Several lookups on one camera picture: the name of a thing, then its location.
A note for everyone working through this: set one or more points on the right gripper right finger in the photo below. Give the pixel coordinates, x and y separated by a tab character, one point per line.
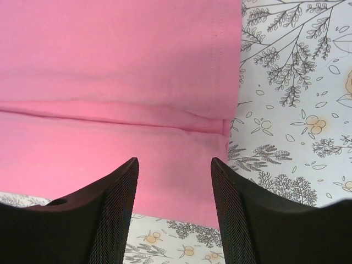
258	226

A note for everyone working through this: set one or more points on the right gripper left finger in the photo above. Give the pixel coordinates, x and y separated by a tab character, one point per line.
90	225

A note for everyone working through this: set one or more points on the pink t shirt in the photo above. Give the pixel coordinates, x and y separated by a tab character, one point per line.
87	85

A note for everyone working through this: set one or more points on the floral patterned table mat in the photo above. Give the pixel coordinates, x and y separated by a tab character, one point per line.
291	132

